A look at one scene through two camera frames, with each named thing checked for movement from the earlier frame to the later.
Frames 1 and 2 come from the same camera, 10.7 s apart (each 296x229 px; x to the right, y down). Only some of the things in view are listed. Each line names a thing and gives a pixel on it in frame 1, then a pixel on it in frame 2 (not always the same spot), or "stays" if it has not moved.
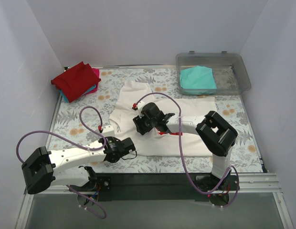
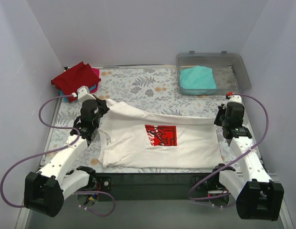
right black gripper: x=139 y=125 -> x=218 y=118
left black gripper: x=128 y=145 -> x=101 y=106
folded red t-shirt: x=75 y=82 stays
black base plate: x=156 y=186 stays
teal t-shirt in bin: x=199 y=77 stays
